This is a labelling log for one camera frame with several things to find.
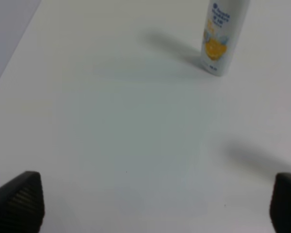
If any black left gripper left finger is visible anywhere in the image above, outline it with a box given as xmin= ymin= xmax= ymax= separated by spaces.
xmin=0 ymin=171 xmax=45 ymax=233

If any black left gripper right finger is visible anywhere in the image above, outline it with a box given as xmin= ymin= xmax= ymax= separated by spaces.
xmin=270 ymin=173 xmax=291 ymax=233

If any white bottle blue cap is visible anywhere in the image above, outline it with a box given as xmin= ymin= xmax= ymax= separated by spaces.
xmin=201 ymin=0 xmax=250 ymax=76

